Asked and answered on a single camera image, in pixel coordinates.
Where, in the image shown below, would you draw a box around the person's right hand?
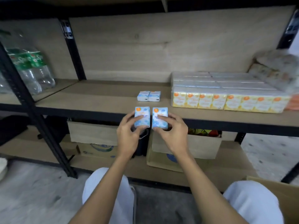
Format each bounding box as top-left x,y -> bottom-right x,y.
153,112 -> 190,159

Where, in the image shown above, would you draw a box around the person's left hand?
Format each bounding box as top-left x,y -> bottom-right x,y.
116,111 -> 148,159

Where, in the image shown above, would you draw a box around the blue tissue packet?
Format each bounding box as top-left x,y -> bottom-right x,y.
152,107 -> 169,130
137,91 -> 150,102
148,91 -> 161,102
134,106 -> 151,128

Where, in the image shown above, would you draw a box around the person's right forearm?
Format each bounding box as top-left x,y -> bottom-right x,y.
174,152 -> 249,224

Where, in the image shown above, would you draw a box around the person's left forearm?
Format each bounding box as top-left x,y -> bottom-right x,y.
68,156 -> 133,224

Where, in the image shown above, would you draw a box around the yellow and red packets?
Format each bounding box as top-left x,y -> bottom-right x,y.
188,128 -> 221,138

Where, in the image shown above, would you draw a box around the black metal shelf rack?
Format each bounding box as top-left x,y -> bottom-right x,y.
0,0 -> 299,184

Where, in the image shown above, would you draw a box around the cardboard box with blue print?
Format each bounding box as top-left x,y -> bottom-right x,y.
67,121 -> 119,159

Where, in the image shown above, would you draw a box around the large open cardboard box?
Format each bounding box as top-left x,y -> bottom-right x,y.
146,131 -> 222,173

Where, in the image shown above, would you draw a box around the block of yellow tissue packs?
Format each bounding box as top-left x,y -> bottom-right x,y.
171,71 -> 291,114

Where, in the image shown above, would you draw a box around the person's left leg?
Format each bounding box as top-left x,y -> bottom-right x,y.
82,167 -> 136,224

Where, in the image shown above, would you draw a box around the person's leg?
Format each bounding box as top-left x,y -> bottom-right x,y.
82,167 -> 136,224
223,180 -> 284,224

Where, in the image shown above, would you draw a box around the clear bottle with green label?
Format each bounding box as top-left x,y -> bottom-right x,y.
28,49 -> 56,89
7,47 -> 43,96

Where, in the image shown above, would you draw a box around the black and white sticker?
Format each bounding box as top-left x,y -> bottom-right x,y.
60,20 -> 74,40

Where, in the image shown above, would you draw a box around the clear wrapped bundle of packs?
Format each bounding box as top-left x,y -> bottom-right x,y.
248,50 -> 299,95

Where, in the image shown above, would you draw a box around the black cloth bag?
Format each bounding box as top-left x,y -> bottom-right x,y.
0,115 -> 31,146

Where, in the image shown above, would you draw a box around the person's right leg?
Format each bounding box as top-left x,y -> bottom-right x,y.
223,180 -> 284,224

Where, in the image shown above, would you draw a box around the orange packet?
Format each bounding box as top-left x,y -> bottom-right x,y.
285,94 -> 299,112

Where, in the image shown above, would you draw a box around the clear plastic bottle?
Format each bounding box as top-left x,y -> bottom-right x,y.
0,69 -> 13,95

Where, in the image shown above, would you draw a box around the plain cardboard box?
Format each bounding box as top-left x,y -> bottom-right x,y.
246,176 -> 299,224

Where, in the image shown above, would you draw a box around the black bag with handle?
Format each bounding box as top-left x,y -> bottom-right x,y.
131,128 -> 150,157

